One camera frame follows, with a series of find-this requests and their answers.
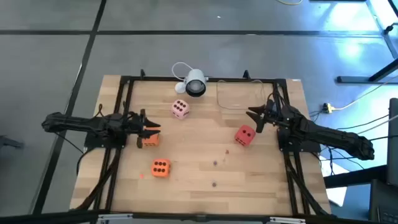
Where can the white board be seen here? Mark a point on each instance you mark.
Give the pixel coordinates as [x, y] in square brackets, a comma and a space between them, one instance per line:
[337, 194]

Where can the large red foam die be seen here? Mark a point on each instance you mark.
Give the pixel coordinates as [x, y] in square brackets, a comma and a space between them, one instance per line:
[245, 136]

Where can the grey floor object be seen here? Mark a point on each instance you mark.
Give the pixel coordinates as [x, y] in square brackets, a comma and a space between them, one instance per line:
[9, 142]

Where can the silver metal bracket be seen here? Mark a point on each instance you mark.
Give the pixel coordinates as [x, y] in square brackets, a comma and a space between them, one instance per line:
[287, 221]
[115, 217]

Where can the black floor beam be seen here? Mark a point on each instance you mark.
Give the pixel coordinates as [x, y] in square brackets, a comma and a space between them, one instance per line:
[354, 177]

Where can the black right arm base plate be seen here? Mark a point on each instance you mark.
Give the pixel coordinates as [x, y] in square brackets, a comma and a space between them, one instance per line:
[311, 146]

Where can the yellow power plug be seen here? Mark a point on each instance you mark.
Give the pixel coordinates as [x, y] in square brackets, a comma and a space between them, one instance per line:
[327, 108]

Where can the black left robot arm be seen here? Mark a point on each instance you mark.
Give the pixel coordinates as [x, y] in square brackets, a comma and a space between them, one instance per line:
[71, 123]

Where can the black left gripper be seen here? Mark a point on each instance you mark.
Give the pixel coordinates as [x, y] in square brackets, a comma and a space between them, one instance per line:
[133, 124]

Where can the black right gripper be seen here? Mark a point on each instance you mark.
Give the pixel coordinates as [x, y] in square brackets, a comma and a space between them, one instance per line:
[272, 113]

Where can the black desk leg base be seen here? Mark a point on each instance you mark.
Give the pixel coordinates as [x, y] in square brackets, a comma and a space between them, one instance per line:
[357, 79]

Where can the grey cabinet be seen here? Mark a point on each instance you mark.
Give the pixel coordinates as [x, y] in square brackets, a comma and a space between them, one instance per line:
[393, 140]

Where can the black rig crossbar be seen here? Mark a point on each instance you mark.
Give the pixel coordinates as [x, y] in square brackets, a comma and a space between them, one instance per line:
[199, 218]

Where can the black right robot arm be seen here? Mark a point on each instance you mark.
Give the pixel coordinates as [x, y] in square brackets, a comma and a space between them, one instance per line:
[326, 133]

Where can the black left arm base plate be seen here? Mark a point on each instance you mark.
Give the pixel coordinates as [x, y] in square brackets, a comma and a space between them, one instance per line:
[93, 141]

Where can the black aluminium table frame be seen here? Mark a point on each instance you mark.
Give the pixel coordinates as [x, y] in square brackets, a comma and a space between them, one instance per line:
[155, 79]

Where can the large orange foam die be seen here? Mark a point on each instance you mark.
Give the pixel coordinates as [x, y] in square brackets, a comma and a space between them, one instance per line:
[152, 142]
[160, 168]

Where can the clear plastic container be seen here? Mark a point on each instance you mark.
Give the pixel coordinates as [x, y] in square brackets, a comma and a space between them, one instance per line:
[239, 95]

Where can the black box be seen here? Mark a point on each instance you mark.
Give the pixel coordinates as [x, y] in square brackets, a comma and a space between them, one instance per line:
[384, 202]

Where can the large pink foam die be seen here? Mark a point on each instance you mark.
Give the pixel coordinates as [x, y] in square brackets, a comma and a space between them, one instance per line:
[180, 109]

